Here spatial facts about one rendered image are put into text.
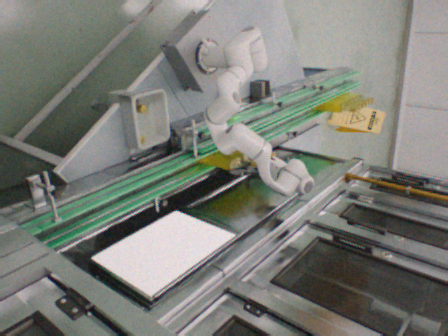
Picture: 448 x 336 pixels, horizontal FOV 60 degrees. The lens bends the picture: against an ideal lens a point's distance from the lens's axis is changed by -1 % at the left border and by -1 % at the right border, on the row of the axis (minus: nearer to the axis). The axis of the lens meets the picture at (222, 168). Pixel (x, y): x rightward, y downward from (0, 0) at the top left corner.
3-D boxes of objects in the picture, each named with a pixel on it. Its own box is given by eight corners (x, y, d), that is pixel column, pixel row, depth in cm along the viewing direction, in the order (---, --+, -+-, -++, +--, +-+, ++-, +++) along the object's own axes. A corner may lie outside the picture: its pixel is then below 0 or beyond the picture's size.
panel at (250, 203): (86, 265, 133) (151, 308, 112) (84, 258, 132) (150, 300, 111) (245, 175, 195) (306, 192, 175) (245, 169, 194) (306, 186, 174)
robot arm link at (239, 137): (272, 119, 143) (249, 135, 155) (227, 84, 136) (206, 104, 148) (260, 153, 134) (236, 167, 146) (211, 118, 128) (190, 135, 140)
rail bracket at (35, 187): (25, 208, 132) (58, 229, 119) (12, 162, 126) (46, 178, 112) (38, 202, 136) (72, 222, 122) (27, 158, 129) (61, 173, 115)
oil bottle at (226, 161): (198, 162, 181) (234, 172, 168) (197, 150, 179) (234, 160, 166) (206, 158, 185) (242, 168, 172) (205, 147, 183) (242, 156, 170)
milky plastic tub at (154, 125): (126, 147, 163) (139, 151, 158) (118, 94, 155) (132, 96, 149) (158, 136, 175) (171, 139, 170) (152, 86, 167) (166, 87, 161)
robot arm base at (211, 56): (189, 52, 165) (215, 52, 155) (204, 30, 169) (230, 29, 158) (208, 77, 176) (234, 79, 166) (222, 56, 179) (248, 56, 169)
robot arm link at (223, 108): (213, 81, 149) (192, 101, 140) (233, 62, 138) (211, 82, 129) (238, 108, 151) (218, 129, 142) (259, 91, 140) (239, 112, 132)
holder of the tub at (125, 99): (128, 158, 166) (139, 162, 161) (118, 94, 155) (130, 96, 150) (158, 147, 178) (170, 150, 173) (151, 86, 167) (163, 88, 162)
